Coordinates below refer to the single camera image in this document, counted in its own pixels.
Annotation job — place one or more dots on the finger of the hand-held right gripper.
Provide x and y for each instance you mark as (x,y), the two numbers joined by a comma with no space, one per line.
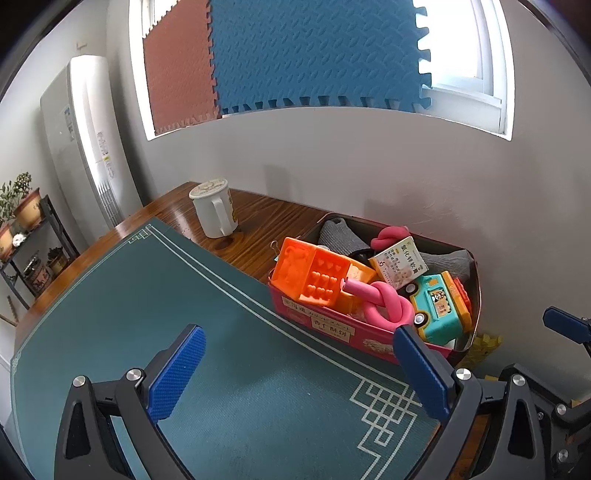
(565,415)
(565,321)

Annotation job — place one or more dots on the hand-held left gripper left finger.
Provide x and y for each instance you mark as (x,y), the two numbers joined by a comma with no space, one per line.
(178,374)

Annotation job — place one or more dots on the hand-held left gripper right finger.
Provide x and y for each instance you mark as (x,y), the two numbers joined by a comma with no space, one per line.
(422,374)

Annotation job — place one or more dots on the teal and orange toy bus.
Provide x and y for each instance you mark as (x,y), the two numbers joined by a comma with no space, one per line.
(438,304)

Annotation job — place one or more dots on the pink knotted foam toy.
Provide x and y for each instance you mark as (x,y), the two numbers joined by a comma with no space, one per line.
(385,307)
(388,237)

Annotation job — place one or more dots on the pink metal tin container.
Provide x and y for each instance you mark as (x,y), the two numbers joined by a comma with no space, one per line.
(323,323)

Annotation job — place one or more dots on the yellow and white medicine box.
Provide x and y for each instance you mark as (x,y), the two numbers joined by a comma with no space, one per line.
(399,263)

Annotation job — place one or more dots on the orange embossed toy block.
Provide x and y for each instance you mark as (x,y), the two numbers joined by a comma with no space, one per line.
(300,272)

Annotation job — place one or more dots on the grey sock with black cuff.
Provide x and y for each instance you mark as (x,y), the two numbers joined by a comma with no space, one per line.
(339,237)

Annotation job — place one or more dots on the yellow paper scrap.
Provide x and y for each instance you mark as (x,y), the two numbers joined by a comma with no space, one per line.
(487,348)

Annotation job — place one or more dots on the green table mat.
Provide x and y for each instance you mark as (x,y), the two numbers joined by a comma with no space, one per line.
(258,369)

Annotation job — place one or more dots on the metal binder clip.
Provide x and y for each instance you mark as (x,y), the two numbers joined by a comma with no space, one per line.
(276,251)

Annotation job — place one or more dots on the small potted succulent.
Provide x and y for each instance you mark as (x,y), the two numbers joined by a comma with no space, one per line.
(56,263)

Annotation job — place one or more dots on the white enamel mug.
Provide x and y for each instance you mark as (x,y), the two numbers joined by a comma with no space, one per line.
(212,212)

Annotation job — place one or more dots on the brown patterned pot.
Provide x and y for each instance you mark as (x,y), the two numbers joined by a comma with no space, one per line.
(38,277)

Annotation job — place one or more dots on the black metal plant rack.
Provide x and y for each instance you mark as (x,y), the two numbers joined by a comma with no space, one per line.
(55,230)

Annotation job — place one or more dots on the white stone ornament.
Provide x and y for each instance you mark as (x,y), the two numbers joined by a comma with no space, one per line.
(19,238)

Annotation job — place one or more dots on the potted plant in tan pot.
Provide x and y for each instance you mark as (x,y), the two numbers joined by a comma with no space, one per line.
(28,210)
(4,237)

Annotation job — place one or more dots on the white standing air conditioner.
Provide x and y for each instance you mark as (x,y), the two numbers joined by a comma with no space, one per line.
(87,138)

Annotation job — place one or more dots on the red foam puzzle mat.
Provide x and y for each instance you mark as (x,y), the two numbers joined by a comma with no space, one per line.
(180,64)

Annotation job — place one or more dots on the blue foam puzzle mat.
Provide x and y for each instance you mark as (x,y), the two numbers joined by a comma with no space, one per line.
(318,50)

